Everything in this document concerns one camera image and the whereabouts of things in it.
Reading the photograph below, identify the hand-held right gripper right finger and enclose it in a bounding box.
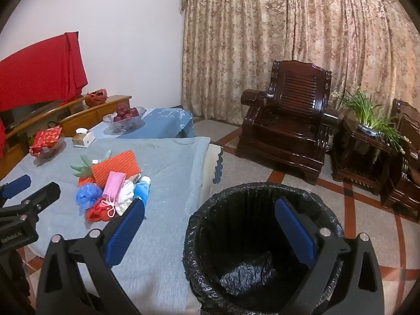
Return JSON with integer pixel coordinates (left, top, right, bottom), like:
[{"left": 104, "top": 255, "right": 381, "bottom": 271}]
[{"left": 274, "top": 197, "right": 384, "bottom": 315}]

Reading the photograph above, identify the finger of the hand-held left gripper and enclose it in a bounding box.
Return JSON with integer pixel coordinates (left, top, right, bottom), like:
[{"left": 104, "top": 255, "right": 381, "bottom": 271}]
[
  {"left": 0, "top": 175, "right": 32, "bottom": 201},
  {"left": 0, "top": 182, "right": 61, "bottom": 225}
]

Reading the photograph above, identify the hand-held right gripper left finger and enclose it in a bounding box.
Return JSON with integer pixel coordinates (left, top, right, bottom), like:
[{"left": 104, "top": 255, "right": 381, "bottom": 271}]
[{"left": 36, "top": 198, "right": 146, "bottom": 315}]

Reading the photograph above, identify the red wrapper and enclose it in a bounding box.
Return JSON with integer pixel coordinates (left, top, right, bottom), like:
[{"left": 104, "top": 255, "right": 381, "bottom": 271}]
[{"left": 85, "top": 200, "right": 116, "bottom": 222}]

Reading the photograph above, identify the white tissue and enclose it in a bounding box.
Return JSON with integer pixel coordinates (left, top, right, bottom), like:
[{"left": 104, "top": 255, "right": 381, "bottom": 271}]
[{"left": 113, "top": 180, "right": 136, "bottom": 216}]

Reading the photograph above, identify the blue mesh sponge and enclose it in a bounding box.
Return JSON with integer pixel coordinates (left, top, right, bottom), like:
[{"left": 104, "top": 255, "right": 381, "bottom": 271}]
[{"left": 76, "top": 184, "right": 105, "bottom": 215}]

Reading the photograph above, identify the green rubber glove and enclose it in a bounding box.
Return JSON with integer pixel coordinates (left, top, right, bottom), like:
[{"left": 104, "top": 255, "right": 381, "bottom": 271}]
[{"left": 70, "top": 150, "right": 113, "bottom": 179}]

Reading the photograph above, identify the blue and white bottle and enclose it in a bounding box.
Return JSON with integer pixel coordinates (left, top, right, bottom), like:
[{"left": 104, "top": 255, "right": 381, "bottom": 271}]
[{"left": 133, "top": 176, "right": 151, "bottom": 209}]

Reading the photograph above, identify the pink packet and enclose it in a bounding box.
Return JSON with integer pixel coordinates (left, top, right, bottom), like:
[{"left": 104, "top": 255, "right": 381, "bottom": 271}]
[{"left": 102, "top": 171, "right": 126, "bottom": 201}]

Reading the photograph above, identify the bin with black bag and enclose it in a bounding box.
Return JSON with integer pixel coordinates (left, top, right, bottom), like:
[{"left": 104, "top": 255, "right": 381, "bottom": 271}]
[{"left": 182, "top": 183, "right": 345, "bottom": 315}]

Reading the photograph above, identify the orange spiky mat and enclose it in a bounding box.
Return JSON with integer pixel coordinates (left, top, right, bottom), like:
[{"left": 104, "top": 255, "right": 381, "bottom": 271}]
[{"left": 78, "top": 150, "right": 142, "bottom": 187}]

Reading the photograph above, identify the glass dish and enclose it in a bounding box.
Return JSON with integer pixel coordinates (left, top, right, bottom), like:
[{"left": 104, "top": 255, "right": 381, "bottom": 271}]
[{"left": 29, "top": 134, "right": 65, "bottom": 160}]

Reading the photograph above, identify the red patterned packet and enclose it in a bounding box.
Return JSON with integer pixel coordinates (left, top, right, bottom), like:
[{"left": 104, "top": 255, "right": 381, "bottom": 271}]
[{"left": 29, "top": 125, "right": 63, "bottom": 153}]

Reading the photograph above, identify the white tissue box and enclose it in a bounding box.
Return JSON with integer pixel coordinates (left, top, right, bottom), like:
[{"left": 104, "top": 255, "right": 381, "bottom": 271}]
[{"left": 72, "top": 128, "right": 95, "bottom": 148}]

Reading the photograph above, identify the black television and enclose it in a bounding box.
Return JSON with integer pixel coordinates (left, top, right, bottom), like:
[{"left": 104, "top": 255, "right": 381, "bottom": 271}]
[{"left": 0, "top": 100, "right": 77, "bottom": 132}]

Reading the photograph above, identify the grey-blue tablecloth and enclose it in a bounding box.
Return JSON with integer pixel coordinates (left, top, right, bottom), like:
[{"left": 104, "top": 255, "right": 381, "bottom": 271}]
[{"left": 0, "top": 136, "right": 211, "bottom": 315}]

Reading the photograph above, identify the wooden television cabinet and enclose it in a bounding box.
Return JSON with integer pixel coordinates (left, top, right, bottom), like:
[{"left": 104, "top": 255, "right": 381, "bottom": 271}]
[{"left": 0, "top": 95, "right": 132, "bottom": 179}]

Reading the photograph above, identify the dark wooden side table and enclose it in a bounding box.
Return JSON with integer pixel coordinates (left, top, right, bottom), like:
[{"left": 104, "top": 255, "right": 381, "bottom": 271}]
[{"left": 330, "top": 115, "right": 399, "bottom": 197}]

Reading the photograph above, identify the dark wooden slatted armchair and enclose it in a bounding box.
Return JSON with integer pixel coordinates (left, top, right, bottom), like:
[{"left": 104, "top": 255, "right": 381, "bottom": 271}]
[{"left": 236, "top": 60, "right": 340, "bottom": 184}]

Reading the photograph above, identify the cream scalloped table cover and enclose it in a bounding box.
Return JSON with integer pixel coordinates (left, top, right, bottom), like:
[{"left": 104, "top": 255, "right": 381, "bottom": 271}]
[{"left": 203, "top": 143, "right": 224, "bottom": 201}]

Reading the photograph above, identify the glass fruit bowl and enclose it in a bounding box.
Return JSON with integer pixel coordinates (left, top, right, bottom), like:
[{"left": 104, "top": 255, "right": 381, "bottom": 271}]
[{"left": 103, "top": 107, "right": 147, "bottom": 132}]

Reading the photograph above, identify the red cloth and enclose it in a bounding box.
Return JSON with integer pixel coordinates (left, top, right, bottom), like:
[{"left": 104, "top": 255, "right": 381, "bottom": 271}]
[{"left": 0, "top": 32, "right": 88, "bottom": 111}]

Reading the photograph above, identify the blue embroidered tablecloth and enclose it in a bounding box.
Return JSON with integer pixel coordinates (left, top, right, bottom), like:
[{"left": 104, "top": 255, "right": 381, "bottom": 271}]
[{"left": 87, "top": 108, "right": 195, "bottom": 140}]

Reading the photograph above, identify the dark wooden cushioned armchair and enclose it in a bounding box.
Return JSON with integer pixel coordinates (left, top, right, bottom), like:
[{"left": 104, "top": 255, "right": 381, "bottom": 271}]
[{"left": 382, "top": 98, "right": 420, "bottom": 222}]

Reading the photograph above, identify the potted green plant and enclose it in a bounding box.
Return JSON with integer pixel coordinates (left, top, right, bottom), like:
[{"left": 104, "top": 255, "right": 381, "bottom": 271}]
[{"left": 331, "top": 87, "right": 412, "bottom": 155}]

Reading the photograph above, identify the beige floral curtain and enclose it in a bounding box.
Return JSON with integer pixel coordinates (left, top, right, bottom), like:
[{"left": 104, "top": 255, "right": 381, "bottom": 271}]
[{"left": 180, "top": 0, "right": 420, "bottom": 158}]

